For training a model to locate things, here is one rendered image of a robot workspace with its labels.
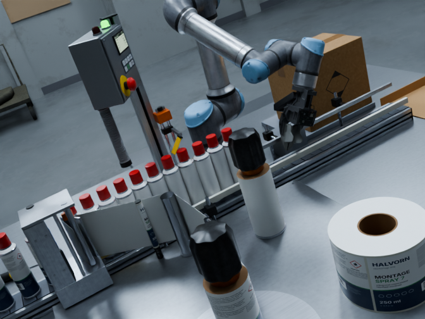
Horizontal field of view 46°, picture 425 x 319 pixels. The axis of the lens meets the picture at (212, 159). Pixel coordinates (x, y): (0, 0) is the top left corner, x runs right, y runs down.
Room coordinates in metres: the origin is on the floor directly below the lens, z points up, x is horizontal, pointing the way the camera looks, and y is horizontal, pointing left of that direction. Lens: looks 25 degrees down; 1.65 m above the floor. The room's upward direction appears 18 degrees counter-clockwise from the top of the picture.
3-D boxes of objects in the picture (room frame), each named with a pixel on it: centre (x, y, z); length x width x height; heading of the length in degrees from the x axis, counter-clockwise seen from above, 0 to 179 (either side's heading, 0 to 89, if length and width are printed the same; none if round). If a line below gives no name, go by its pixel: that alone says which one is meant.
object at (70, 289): (1.16, 0.44, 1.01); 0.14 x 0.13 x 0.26; 108
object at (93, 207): (1.28, 0.38, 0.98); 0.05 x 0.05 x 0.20
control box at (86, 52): (1.43, 0.20, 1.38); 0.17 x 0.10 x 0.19; 163
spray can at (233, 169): (1.43, -0.07, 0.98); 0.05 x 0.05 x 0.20
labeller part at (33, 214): (1.16, 0.44, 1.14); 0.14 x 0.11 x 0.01; 108
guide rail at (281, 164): (1.44, -0.22, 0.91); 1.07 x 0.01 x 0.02; 108
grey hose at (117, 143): (1.43, 0.26, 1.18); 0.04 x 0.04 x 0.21
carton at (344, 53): (1.88, -0.49, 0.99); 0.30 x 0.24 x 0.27; 108
